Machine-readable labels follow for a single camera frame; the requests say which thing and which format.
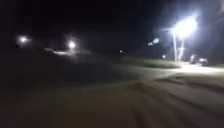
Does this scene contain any grass verge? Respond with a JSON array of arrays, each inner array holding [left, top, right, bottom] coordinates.
[[121, 57, 182, 70]]

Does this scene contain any grey asphalt road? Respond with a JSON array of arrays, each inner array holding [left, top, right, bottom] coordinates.
[[0, 63, 224, 128]]

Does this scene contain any street lamp pole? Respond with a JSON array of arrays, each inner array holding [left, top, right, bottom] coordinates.
[[171, 18, 186, 63]]

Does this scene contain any vehicle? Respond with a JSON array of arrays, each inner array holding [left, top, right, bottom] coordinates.
[[189, 54, 210, 67]]

